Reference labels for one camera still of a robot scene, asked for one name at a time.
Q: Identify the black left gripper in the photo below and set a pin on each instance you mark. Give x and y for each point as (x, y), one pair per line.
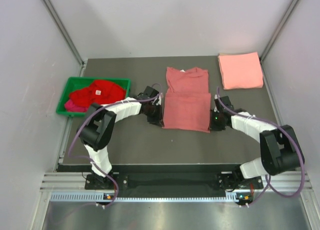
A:
(158, 119)

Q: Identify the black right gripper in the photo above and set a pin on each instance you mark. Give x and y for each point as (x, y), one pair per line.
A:
(213, 126)

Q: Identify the salmon pink t-shirt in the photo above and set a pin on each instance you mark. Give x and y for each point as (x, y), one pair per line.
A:
(187, 101)

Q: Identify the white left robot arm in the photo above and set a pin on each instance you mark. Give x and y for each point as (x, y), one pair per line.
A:
(96, 130)

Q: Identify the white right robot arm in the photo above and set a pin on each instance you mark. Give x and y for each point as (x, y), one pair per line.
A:
(279, 147)

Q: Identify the folded light pink t-shirt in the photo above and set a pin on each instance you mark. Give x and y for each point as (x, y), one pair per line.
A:
(241, 71)

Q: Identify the red t-shirt in bin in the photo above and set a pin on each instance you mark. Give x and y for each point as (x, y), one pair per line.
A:
(100, 92)

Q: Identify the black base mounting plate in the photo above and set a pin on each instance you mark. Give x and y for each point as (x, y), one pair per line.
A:
(167, 180)

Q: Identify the magenta t-shirt in bin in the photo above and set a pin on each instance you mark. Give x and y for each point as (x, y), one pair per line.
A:
(71, 107)

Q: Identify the green plastic bin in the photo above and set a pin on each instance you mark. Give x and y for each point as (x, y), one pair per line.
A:
(77, 83)

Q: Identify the aluminium frame rail front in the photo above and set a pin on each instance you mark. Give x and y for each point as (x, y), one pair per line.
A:
(286, 182)

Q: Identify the aluminium left corner post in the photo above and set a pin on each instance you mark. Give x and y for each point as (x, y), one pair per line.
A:
(63, 31)

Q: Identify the aluminium corner post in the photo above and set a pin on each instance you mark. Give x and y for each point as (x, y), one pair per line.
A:
(63, 31)
(279, 28)

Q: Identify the aluminium right corner post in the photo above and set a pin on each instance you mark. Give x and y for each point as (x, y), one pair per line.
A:
(279, 28)

